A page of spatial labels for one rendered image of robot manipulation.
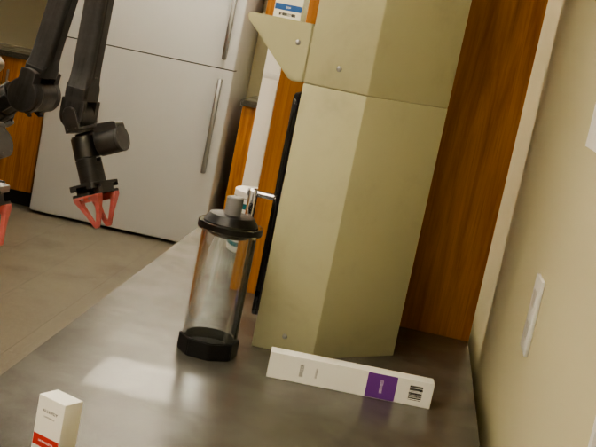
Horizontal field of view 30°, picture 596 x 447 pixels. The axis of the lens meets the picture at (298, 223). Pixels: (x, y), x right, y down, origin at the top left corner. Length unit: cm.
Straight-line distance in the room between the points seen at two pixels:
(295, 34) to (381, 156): 26
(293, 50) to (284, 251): 35
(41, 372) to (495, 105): 107
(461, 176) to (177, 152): 481
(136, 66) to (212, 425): 553
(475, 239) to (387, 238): 34
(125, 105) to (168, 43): 47
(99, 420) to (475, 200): 103
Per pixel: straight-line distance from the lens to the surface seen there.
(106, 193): 252
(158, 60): 697
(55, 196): 723
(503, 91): 226
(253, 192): 197
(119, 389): 166
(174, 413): 160
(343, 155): 190
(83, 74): 248
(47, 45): 254
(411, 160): 199
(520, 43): 226
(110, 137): 245
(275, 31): 190
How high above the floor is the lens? 151
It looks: 10 degrees down
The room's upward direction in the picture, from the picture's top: 11 degrees clockwise
